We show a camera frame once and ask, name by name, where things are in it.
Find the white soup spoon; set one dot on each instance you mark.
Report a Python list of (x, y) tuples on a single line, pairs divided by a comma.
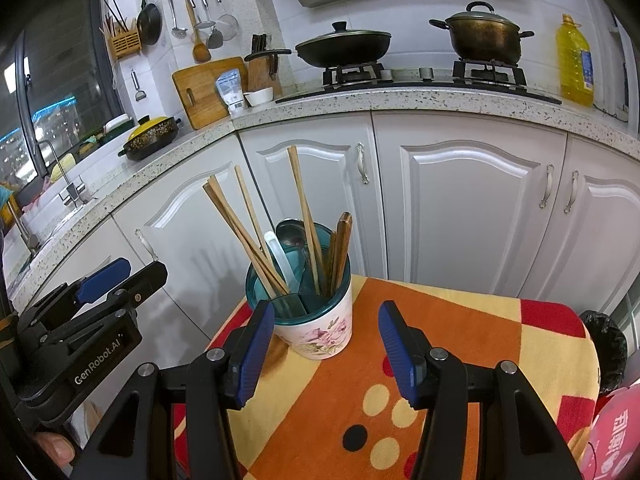
[(280, 255)]

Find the black hanging frying pan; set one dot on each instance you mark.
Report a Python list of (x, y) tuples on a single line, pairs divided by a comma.
[(149, 25)]

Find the floral utensil holder teal lid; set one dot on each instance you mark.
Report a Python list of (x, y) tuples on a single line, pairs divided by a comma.
[(320, 332)]

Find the steel ladle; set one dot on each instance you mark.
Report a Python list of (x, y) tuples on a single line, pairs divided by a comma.
[(178, 31)]

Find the grey hanging scoop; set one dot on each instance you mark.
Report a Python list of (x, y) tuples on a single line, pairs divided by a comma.
[(215, 37)]

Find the steel skimmer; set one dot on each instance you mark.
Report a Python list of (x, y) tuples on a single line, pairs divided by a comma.
[(205, 24)]

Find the wooden knife block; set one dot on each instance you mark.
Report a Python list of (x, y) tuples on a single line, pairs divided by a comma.
[(260, 75)]

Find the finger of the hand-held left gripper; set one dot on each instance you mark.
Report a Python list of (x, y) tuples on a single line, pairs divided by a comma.
[(145, 277), (102, 277)]

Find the wooden cutting board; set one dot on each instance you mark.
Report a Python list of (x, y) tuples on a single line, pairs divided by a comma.
[(200, 90)]

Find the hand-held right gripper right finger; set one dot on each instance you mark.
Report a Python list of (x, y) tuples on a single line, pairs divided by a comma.
[(397, 355)]

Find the dark wok lid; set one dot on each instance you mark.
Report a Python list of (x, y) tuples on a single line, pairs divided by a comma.
[(342, 35)]

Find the small white bowl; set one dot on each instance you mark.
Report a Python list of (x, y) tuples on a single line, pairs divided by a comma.
[(258, 97)]

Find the steel peeler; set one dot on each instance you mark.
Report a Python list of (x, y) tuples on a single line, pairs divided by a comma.
[(140, 94)]

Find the orange yellow printed blanket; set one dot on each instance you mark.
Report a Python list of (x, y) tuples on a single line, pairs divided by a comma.
[(450, 310)]

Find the person's left hand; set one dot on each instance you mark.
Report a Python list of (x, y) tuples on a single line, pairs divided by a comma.
[(55, 447)]

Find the glass door white frame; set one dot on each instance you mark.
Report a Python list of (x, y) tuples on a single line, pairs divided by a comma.
[(627, 70)]

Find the pink printed bag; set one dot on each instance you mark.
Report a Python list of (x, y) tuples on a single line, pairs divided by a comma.
[(615, 435)]

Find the steel sink faucet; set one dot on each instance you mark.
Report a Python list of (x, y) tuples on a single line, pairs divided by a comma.
[(75, 190)]

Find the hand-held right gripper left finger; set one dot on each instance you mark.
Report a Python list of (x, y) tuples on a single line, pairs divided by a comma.
[(255, 355)]

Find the yellow cooking oil bottle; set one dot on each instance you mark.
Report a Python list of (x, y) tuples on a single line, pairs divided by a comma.
[(575, 70)]

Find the dark kitchen window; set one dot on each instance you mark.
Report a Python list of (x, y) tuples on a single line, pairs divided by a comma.
[(60, 70)]

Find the bronze stock pot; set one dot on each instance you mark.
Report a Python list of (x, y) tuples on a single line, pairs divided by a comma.
[(485, 40)]

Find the white soap dish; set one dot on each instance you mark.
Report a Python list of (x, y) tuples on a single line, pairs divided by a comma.
[(119, 124)]

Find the trash bin with black bag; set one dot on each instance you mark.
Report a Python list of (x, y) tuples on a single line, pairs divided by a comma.
[(607, 345)]

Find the bamboo wall chopstick holder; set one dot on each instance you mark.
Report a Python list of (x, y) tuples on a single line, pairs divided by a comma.
[(125, 42)]

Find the wooden spatula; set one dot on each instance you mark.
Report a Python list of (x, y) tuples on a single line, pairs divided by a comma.
[(201, 52)]

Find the white blue pouch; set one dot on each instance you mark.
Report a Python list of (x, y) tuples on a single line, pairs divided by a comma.
[(231, 92)]

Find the black casserole yellow lid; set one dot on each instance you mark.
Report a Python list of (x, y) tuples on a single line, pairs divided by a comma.
[(150, 140)]

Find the glass pot lid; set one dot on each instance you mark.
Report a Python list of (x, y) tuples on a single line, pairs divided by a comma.
[(480, 16)]

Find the black wok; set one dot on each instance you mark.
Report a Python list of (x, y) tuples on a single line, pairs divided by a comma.
[(345, 54)]

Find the bundle of wooden chopsticks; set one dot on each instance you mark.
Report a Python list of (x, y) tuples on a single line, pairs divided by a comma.
[(300, 195)]

